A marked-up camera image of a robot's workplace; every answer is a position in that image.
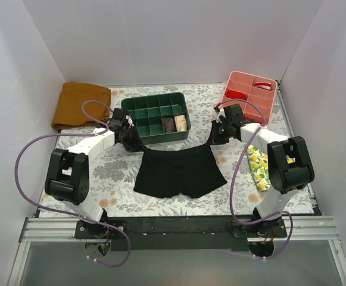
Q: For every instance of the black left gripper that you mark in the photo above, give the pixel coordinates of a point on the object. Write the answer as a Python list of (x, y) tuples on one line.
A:
[(130, 140)]

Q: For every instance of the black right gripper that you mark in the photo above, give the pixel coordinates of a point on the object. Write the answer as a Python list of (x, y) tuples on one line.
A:
[(218, 134)]

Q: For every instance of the black underwear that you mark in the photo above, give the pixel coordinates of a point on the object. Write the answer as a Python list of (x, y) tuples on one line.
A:
[(192, 172)]

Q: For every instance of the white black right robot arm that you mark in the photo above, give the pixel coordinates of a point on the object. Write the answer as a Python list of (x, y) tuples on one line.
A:
[(289, 165)]

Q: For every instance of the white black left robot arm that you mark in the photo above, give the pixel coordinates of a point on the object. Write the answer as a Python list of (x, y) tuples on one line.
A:
[(68, 176)]

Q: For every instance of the grey rolled underwear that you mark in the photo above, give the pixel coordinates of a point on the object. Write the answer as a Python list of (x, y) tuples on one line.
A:
[(169, 125)]

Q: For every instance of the beige rolled underwear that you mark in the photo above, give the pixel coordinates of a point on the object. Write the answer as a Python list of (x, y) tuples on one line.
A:
[(181, 123)]

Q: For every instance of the pink divided organizer box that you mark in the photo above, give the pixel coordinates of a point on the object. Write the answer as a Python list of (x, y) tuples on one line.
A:
[(259, 103)]

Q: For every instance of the green divided organizer box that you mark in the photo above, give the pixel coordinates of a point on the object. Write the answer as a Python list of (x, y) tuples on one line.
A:
[(148, 113)]

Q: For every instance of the lemon print folded cloth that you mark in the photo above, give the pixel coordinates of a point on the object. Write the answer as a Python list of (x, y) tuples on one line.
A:
[(258, 163)]

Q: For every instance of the floral patterned table mat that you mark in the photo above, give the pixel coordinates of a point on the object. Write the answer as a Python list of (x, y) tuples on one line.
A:
[(113, 173)]

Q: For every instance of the red white rolled cloth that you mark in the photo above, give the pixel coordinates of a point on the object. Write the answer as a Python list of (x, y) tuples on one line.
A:
[(263, 85)]

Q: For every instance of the brown folded cloth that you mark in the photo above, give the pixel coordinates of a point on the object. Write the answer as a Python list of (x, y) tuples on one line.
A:
[(80, 104)]

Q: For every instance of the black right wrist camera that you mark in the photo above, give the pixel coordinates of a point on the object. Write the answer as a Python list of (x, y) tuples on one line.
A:
[(232, 113)]

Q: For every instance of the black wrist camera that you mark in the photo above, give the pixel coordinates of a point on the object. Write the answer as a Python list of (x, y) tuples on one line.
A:
[(232, 113), (121, 118)]

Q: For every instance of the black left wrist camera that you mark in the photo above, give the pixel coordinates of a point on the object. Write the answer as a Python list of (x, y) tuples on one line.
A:
[(121, 118)]

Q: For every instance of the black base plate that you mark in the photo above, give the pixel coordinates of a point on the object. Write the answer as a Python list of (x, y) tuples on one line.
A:
[(190, 232)]

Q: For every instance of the aluminium frame rail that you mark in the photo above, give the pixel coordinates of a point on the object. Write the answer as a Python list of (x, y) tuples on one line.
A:
[(194, 250)]

